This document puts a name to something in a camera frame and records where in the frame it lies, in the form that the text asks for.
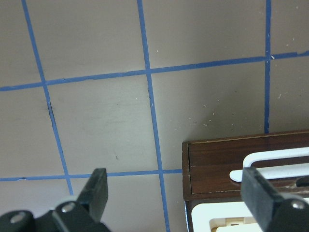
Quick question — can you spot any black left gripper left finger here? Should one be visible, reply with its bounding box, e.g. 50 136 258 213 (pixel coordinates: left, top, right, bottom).
77 168 108 222

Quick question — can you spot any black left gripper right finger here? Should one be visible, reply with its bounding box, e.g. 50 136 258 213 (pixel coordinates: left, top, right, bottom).
241 167 284 232

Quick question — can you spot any light wooden drawer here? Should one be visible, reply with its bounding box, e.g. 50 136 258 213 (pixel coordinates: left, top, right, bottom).
187 134 309 195

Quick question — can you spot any white plastic tray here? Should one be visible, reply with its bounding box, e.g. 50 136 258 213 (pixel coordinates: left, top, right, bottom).
190 197 309 232

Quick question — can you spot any dark wooden cabinet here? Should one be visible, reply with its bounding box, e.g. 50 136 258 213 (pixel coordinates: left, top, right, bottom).
182 130 309 232

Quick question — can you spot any white drawer handle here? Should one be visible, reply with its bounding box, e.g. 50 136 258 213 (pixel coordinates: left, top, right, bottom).
229 147 309 182

